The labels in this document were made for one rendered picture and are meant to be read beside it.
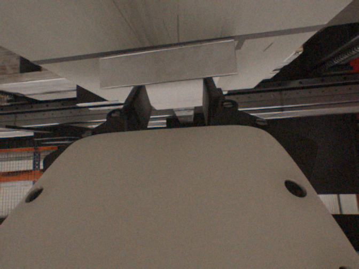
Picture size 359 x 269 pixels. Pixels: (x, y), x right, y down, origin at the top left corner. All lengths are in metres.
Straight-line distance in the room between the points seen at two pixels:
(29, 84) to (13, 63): 0.03
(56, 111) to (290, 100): 0.77
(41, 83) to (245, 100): 0.45
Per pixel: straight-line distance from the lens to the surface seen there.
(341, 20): 0.39
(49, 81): 0.25
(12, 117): 0.77
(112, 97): 0.18
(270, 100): 0.49
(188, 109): 0.22
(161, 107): 0.20
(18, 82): 0.28
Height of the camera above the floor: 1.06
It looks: 4 degrees down
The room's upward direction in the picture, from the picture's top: 177 degrees clockwise
